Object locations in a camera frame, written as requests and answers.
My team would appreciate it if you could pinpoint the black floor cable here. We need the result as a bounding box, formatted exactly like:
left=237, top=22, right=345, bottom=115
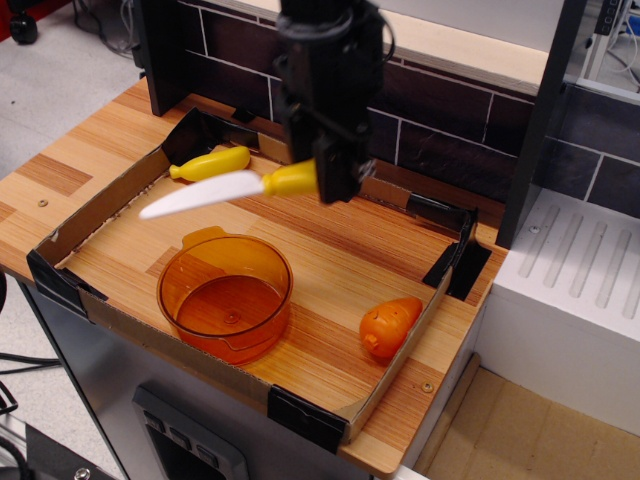
left=0, top=351, right=62, bottom=376

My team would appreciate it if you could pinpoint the yellow handled white toy knife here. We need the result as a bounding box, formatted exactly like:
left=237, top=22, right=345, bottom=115
left=139, top=160, right=318, bottom=220

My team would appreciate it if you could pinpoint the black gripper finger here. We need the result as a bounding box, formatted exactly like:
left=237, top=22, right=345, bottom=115
left=313, top=133, right=376, bottom=204
left=283, top=112, right=325, bottom=163

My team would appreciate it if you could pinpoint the cardboard fence with black tape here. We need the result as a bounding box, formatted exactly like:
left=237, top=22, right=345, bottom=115
left=27, top=109, right=504, bottom=457

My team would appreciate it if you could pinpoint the dark grey vertical post right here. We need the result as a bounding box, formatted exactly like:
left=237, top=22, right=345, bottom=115
left=496, top=1, right=586, bottom=249

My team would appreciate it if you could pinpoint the grey toy oven panel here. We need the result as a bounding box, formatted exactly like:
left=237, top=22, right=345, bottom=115
left=133, top=386, right=250, bottom=480

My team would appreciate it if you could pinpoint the yellow toy banana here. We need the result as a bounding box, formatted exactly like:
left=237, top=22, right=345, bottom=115
left=169, top=146, right=251, bottom=182

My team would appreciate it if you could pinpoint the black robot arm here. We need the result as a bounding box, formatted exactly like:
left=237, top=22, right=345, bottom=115
left=274, top=1, right=389, bottom=204

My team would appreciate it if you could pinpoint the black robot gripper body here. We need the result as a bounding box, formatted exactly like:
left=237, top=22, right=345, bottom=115
left=274, top=24, right=383, bottom=141

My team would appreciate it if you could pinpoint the orange toy carrot with face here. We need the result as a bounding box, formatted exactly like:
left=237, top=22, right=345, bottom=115
left=359, top=297, right=423, bottom=359

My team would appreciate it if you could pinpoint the white toy sink drainboard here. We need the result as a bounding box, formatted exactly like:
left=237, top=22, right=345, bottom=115
left=475, top=190, right=639, bottom=434

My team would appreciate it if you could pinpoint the black vertical post left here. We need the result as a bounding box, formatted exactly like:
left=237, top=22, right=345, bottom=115
left=134, top=0, right=190, bottom=116

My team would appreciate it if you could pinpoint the orange transparent plastic pot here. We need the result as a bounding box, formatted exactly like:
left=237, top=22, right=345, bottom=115
left=156, top=227, right=294, bottom=365

